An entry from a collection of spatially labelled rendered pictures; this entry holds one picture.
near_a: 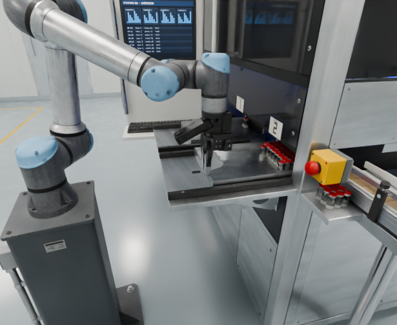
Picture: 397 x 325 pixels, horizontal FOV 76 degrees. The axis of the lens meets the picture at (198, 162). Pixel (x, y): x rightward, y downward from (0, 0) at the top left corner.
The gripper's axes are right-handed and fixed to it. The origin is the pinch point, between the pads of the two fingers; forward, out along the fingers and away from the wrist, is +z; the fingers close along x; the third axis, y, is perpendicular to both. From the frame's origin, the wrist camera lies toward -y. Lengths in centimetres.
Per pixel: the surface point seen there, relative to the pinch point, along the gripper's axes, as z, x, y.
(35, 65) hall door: 22, 543, -218
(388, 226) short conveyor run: 1, -33, 38
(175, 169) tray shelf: 3.7, 10.4, -8.3
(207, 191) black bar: 2.0, -7.9, -1.2
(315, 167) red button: -9.3, -19.4, 24.3
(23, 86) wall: 63, 544, -252
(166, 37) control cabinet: -38, 88, -1
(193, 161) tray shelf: 3.6, 15.4, -0.6
